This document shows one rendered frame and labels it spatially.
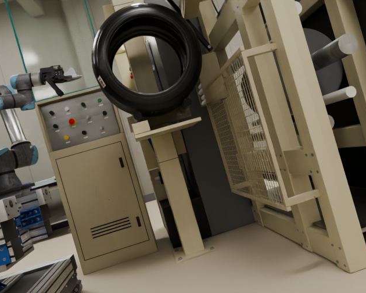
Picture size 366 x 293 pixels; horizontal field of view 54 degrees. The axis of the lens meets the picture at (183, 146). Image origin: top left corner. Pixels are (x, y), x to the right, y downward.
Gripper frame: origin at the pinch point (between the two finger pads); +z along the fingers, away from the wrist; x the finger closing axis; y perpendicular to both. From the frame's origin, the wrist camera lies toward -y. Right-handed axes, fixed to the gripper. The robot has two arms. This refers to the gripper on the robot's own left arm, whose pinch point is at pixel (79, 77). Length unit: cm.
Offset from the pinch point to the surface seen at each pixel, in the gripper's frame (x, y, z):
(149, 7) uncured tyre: -12, 29, 42
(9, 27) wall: 386, 188, -143
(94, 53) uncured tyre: -9.6, 9.2, 10.5
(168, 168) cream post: 28, -58, 42
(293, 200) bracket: -57, -76, 84
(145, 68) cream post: 28.6, 7.0, 37.6
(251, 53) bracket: -57, -14, 77
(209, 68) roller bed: 22, 0, 77
